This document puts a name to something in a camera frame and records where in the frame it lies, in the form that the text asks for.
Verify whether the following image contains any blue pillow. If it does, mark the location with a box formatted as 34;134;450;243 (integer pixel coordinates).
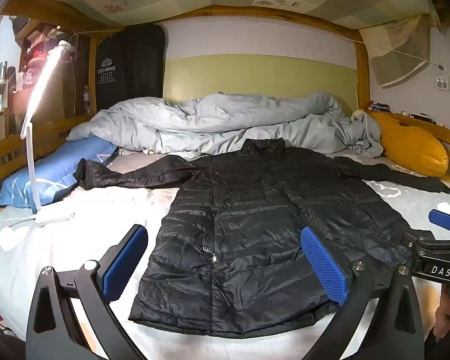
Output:
0;136;119;208

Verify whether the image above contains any person's right hand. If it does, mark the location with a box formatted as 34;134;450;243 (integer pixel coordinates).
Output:
434;292;450;334

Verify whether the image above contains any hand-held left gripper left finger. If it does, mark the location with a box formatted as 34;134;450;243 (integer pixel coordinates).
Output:
24;224;149;360

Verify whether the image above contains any cluttered wooden shelf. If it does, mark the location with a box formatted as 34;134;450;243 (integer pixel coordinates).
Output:
0;15;94;121

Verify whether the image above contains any black puffer jacket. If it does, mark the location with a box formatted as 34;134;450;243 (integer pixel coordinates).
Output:
76;138;450;338

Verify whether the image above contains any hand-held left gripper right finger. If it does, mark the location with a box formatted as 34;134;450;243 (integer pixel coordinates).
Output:
301;227;424;360

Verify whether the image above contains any white desk lamp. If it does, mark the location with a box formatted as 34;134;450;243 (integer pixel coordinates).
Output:
19;40;76;228

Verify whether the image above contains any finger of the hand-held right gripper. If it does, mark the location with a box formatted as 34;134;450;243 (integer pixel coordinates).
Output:
428;209;450;239

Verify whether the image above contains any grey printed bed sheet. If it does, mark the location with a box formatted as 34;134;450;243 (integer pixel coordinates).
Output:
0;146;450;360

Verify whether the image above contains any wooden bed frame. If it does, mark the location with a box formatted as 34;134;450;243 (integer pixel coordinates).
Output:
0;0;450;211

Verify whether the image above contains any black hanging bag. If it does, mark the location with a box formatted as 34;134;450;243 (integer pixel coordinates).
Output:
95;24;166;115

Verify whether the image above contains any checkered hanging cloth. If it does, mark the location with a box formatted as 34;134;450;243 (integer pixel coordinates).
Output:
360;13;441;89

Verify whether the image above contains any grey-blue duvet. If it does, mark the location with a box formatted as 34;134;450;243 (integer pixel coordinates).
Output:
67;91;384;158

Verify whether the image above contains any yellow pillow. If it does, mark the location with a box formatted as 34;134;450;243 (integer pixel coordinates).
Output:
367;110;450;179

